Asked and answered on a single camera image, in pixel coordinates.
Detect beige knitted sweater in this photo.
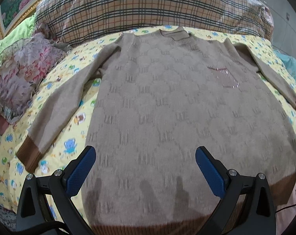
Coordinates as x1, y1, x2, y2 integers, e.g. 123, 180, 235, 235
16, 26, 296, 235

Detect yellow cartoon bear bedsheet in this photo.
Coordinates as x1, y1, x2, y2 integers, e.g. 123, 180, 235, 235
0, 25, 296, 228

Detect light blue cloth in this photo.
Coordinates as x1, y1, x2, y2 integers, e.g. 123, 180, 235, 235
274, 50, 296, 81

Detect floral ruffled pillow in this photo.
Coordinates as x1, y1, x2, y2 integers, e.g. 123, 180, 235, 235
0, 23, 71, 124

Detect green blanket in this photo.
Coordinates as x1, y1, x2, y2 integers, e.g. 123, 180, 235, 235
0, 13, 36, 61

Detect plaid checkered quilt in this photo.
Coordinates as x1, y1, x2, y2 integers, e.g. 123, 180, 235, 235
35, 0, 274, 46

